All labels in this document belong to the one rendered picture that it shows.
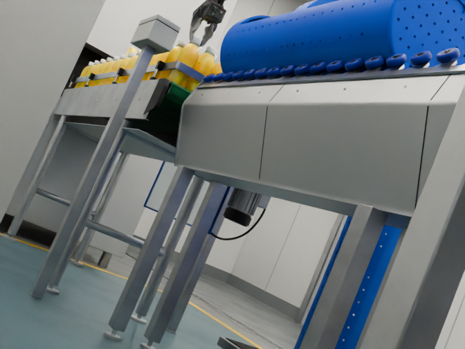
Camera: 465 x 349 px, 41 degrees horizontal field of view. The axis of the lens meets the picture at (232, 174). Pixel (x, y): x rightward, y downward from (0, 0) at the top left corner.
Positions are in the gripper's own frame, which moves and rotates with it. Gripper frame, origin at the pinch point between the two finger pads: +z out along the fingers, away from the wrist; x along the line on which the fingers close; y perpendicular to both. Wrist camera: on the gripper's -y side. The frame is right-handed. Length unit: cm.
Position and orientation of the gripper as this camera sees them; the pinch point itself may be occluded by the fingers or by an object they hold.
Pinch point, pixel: (196, 40)
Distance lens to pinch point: 239.9
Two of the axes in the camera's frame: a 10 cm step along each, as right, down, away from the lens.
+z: -4.0, 9.1, -1.1
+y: 4.6, 1.0, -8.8
